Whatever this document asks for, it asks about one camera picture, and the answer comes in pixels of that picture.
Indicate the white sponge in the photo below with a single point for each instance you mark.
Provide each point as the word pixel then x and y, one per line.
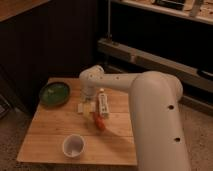
pixel 80 108

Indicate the red toy vegetable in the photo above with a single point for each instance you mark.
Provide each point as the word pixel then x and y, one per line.
pixel 98 122

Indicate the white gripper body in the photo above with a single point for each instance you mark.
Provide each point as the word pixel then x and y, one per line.
pixel 88 92

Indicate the white tube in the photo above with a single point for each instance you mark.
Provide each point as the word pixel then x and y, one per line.
pixel 103 104

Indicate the white cup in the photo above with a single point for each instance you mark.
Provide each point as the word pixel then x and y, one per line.
pixel 73 146

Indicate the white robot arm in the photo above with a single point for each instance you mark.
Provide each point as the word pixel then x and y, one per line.
pixel 153 104

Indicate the wooden board table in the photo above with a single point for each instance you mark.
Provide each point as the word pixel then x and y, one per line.
pixel 50 126

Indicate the grey metal shelf rail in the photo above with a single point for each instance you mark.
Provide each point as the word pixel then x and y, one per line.
pixel 186 74

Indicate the green ceramic bowl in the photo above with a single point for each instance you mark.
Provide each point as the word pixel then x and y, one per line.
pixel 54 94

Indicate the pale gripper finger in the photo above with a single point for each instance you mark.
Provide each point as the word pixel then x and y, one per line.
pixel 87 107

